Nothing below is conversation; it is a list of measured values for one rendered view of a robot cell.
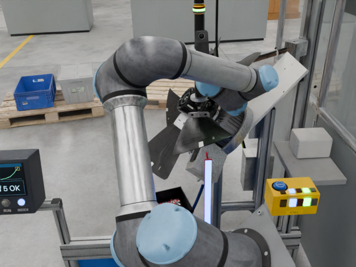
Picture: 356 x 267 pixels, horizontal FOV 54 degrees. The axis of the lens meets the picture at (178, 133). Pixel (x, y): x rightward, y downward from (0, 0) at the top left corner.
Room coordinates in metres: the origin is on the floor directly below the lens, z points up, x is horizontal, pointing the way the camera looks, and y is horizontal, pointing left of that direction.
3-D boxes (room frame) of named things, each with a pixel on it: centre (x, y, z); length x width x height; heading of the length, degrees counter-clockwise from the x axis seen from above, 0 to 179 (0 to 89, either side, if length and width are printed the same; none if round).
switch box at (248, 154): (1.55, -0.42, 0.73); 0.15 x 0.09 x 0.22; 91
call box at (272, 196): (0.97, -0.39, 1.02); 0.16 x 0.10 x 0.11; 91
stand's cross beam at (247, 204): (1.46, -0.31, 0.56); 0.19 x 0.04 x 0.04; 91
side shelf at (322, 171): (1.45, -0.64, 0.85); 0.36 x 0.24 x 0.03; 1
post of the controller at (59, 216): (0.95, 0.43, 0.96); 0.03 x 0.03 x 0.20; 1
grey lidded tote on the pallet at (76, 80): (4.09, 1.21, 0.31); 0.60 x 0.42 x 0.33; 12
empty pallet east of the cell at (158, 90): (4.36, 0.06, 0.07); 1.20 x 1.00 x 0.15; 79
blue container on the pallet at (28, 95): (3.99, 1.70, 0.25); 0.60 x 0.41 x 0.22; 13
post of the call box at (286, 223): (0.97, -0.39, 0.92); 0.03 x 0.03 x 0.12; 1
